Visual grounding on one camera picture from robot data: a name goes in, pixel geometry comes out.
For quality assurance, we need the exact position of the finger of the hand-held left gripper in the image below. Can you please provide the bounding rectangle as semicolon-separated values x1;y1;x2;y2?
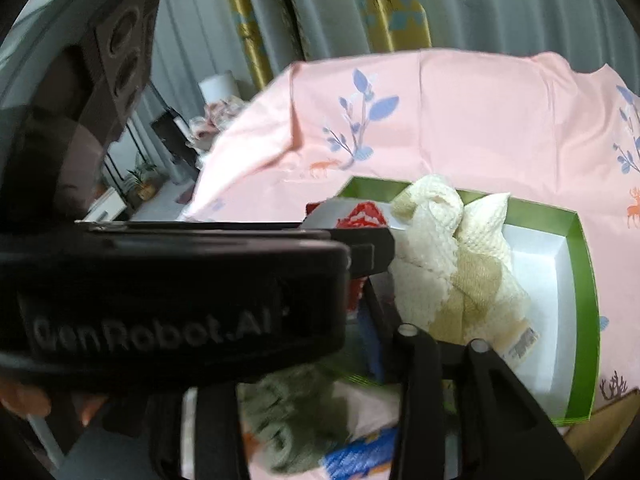
300;227;396;282

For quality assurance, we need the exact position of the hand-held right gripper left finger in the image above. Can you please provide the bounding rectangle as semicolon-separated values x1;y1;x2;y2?
147;382;252;480

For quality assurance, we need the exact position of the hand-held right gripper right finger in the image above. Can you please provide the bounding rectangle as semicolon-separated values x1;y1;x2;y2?
357;275;583;480

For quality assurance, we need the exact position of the red and white packet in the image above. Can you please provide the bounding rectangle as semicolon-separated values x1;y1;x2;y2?
306;199;391;321

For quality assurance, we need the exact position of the cream towel with tan patch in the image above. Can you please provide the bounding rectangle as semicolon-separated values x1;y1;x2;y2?
390;174;543;361

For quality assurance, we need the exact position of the green cardboard box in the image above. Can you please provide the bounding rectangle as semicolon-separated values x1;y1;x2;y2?
335;176;600;423

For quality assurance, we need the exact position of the person's left hand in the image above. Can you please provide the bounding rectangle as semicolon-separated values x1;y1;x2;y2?
0;377;108;428

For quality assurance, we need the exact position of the green fluffy cloth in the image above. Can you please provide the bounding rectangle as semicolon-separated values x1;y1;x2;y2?
240;364;353;476

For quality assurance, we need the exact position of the white cabinet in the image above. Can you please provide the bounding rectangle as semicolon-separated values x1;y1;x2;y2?
82;192;128;223

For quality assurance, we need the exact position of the blue printed packet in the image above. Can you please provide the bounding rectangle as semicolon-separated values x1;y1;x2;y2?
322;427;401;480

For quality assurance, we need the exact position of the potted plant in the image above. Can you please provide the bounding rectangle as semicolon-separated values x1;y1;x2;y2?
125;160;166;201

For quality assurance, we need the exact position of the black stand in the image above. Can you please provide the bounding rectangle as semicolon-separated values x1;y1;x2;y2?
150;105;201;183

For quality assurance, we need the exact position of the pink printed bedsheet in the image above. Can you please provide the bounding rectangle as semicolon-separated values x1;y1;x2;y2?
180;49;640;480

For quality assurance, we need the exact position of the pile of clothes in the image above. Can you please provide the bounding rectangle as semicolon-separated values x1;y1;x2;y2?
187;100;251;153

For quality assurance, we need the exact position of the yellow patterned curtain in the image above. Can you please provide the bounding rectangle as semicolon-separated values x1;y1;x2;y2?
220;0;433;91

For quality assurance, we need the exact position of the grey curtain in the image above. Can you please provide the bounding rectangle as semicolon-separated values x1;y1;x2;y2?
150;0;640;96

